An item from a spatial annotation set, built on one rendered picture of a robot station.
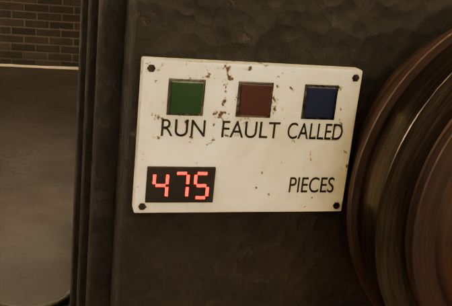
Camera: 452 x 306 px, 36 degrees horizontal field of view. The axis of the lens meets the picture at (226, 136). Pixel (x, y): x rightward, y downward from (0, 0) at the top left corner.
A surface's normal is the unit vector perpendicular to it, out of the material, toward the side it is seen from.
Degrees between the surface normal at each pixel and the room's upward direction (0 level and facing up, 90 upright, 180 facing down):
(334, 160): 90
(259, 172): 90
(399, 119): 66
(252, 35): 90
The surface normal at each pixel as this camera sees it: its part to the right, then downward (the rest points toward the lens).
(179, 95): 0.24, 0.30
